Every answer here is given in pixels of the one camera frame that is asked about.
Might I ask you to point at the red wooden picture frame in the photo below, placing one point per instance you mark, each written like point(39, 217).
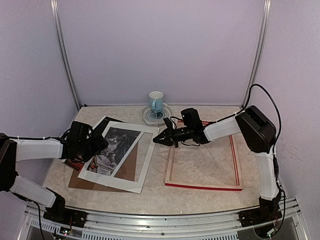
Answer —
point(213, 166)

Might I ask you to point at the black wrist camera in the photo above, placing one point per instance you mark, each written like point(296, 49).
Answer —
point(78, 132)
point(169, 123)

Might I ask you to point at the aluminium front rail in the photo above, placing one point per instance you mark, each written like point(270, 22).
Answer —
point(102, 225)

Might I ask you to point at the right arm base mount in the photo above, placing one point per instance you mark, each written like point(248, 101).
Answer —
point(268, 211)

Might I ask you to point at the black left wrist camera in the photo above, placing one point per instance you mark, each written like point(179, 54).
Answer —
point(78, 132)

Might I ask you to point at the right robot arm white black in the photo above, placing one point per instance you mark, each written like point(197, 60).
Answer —
point(260, 137)

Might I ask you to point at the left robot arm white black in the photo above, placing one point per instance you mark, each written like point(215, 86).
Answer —
point(13, 150)

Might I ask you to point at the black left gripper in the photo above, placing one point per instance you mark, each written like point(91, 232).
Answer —
point(98, 147)

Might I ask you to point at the light blue ceramic mug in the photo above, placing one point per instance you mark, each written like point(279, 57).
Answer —
point(156, 99)

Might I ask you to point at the brown cardboard backing board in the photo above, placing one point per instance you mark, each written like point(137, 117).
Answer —
point(127, 172)

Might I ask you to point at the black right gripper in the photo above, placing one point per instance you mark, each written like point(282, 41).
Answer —
point(169, 138)

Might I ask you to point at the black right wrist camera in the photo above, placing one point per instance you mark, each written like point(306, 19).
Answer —
point(169, 123)

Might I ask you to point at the right aluminium corner post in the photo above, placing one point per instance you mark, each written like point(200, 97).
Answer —
point(259, 48)

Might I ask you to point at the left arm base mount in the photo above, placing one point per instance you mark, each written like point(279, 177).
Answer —
point(70, 217)

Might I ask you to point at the aluminium corner post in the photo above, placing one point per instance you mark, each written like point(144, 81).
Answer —
point(54, 5)
point(259, 48)

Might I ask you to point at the cat photo print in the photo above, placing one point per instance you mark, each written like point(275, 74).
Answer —
point(120, 142)

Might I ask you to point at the striped ceramic plate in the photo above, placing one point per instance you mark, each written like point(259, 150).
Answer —
point(156, 118)

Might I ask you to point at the left aluminium corner post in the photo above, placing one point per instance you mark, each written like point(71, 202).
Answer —
point(54, 5)

